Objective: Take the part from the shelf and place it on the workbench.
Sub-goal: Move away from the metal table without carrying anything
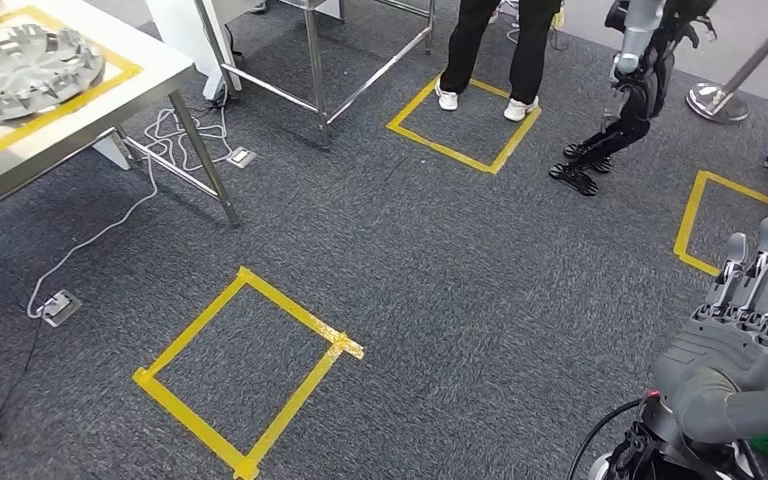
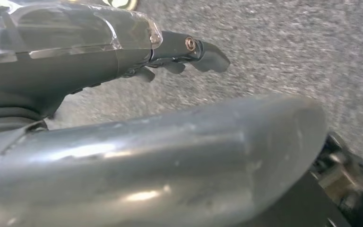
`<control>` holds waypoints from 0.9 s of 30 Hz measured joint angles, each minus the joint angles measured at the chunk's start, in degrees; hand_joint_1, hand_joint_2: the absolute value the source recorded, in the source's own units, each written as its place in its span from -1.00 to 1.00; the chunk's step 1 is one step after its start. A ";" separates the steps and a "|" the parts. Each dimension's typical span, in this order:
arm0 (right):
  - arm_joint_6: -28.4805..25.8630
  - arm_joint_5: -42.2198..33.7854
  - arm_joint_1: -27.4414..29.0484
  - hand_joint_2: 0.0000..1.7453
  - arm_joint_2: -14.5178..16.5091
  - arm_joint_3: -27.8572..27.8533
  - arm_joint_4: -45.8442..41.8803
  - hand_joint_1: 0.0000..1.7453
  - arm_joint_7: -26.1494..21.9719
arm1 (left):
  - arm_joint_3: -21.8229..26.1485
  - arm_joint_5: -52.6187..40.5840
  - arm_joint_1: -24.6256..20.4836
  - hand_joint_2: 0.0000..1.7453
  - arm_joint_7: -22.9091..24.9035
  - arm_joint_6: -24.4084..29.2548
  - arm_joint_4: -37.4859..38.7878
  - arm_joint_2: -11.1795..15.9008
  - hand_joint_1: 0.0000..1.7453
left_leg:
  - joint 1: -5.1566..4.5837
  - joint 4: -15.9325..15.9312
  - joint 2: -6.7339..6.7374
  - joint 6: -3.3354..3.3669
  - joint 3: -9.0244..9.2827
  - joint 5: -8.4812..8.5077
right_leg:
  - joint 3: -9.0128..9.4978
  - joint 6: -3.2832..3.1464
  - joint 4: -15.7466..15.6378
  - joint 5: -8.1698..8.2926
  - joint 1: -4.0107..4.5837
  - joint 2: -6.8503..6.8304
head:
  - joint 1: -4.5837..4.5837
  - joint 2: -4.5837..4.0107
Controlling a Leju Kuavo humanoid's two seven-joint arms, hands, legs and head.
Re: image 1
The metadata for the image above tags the steel table frame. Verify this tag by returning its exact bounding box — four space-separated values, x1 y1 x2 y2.
191 0 438 152

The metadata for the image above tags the person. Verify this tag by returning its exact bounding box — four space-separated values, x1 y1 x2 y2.
433 0 564 124

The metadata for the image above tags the silver floor socket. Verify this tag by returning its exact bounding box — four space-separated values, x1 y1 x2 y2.
226 145 258 170
39 289 84 329

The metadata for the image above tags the yellow floor tape outline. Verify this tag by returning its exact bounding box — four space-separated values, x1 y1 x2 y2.
673 170 768 278
132 266 365 480
385 74 543 176

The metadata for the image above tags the black and silver humanoid robot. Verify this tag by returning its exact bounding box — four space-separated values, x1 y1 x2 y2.
548 0 720 198

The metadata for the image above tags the chrome stanchion base with pole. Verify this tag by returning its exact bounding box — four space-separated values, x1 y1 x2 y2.
685 0 768 126

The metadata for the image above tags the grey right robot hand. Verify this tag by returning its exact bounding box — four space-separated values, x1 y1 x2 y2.
652 201 768 446

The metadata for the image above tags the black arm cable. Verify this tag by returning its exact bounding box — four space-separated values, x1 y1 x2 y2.
566 396 650 480

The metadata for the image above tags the grey plastic wheel cover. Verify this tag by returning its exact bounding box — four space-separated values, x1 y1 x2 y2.
0 23 106 124

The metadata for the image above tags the white tangled floor cable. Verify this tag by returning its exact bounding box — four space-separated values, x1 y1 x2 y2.
144 86 234 174

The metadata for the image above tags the steel workbench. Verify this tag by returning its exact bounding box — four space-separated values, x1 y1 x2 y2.
0 0 243 230

